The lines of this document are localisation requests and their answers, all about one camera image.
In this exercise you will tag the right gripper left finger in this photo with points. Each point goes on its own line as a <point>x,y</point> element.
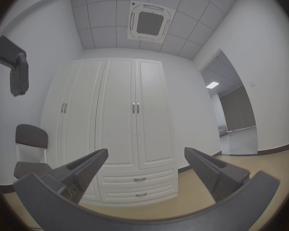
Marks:
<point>79,174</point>

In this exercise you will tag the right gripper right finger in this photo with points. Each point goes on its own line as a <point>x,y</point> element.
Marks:
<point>221,177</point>

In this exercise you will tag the white chair grey cushions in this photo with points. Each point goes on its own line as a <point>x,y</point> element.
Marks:
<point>31,136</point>

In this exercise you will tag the white wardrobe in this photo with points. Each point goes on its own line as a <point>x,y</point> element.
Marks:
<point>118,117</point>

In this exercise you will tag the grey curtain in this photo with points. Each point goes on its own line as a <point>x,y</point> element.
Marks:
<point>238,109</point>

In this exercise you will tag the ceiling light panel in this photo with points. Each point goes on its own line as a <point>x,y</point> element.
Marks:
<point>212,85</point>

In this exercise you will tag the ceiling air conditioner vent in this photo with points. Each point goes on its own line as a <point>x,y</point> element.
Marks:
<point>150,20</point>

